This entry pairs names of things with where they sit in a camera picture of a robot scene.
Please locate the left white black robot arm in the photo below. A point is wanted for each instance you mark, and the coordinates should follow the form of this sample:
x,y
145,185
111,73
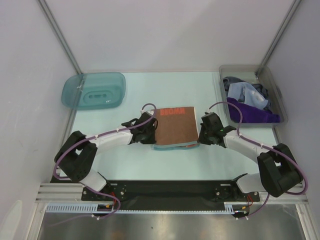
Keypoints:
x,y
76,156

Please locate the aluminium corner post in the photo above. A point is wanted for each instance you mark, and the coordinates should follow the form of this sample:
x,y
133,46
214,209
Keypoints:
x,y
279,34
49,16

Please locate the light blue towel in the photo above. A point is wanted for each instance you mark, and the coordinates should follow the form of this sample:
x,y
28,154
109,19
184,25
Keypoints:
x,y
245,93

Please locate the purple towel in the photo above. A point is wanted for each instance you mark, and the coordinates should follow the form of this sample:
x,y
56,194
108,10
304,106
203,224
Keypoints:
x,y
251,114

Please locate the left aluminium corner post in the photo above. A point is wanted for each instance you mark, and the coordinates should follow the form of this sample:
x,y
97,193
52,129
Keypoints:
x,y
49,16

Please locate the teal plastic bin lid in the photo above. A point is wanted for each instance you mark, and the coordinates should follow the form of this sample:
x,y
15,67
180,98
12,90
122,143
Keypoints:
x,y
94,91

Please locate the brown orange towel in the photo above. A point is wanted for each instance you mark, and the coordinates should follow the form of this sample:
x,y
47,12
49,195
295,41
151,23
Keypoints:
x,y
176,128

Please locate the dark blue grey towel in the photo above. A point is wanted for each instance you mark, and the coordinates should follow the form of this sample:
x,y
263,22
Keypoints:
x,y
260,88

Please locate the light blue cable duct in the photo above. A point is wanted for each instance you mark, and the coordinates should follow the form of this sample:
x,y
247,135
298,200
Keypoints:
x,y
107,208

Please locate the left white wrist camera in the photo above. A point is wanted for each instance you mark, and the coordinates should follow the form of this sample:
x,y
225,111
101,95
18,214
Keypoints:
x,y
148,113

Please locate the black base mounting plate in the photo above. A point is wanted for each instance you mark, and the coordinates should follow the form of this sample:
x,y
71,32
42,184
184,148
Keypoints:
x,y
178,194

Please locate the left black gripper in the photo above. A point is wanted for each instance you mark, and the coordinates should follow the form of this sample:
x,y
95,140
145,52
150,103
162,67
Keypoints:
x,y
152,140

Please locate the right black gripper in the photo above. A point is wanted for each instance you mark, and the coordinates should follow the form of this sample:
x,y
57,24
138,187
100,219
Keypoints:
x,y
202,133

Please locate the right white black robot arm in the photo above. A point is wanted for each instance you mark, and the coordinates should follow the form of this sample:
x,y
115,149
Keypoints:
x,y
277,171

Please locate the right aluminium corner post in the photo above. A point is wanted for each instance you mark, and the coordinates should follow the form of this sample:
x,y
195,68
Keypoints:
x,y
279,34

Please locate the clear grey plastic bin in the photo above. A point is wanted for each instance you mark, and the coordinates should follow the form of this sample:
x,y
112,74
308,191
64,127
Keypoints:
x,y
247,74

